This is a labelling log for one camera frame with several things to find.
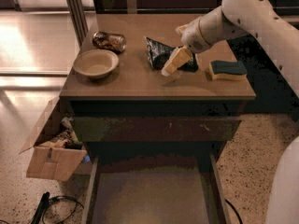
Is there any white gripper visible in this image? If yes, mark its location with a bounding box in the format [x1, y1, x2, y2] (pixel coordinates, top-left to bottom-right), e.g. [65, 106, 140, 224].
[161, 17, 215, 77]

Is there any blue chip bag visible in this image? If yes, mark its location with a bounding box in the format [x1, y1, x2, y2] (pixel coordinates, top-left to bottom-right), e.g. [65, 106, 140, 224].
[145, 37, 198, 72]

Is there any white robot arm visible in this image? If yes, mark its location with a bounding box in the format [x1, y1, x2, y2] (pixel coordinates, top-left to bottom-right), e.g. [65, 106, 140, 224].
[162, 0, 299, 224]

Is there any wooden drawer cabinet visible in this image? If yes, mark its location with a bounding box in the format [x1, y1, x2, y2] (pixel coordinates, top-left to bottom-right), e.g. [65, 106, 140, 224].
[59, 13, 257, 224]

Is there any open middle drawer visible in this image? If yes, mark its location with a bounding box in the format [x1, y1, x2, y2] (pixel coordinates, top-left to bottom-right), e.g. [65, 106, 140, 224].
[80, 153, 231, 224]

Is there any blue and yellow sponge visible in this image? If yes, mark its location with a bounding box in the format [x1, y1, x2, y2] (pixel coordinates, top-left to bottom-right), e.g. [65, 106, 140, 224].
[209, 60, 248, 81]

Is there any crushed metal can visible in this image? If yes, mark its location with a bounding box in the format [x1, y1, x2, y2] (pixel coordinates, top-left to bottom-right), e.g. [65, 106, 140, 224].
[93, 32, 126, 53]

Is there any beige ceramic bowl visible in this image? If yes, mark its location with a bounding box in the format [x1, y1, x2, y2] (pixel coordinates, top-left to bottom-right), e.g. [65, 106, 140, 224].
[73, 49, 119, 79]

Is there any open cardboard box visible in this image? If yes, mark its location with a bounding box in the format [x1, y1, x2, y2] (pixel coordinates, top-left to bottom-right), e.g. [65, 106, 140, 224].
[20, 97, 87, 181]

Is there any black device on floor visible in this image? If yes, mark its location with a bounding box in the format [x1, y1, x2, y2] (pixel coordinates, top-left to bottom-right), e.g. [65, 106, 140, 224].
[30, 191, 50, 224]

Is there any metal window frame post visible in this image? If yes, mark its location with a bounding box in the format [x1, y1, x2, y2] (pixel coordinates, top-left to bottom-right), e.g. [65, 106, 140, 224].
[66, 0, 88, 47]

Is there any black cable right floor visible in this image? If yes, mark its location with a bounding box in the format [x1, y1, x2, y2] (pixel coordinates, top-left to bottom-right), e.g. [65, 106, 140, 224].
[224, 199, 244, 224]

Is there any black cable on floor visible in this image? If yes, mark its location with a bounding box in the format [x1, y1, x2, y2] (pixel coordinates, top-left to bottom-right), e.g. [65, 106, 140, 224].
[41, 195, 85, 224]

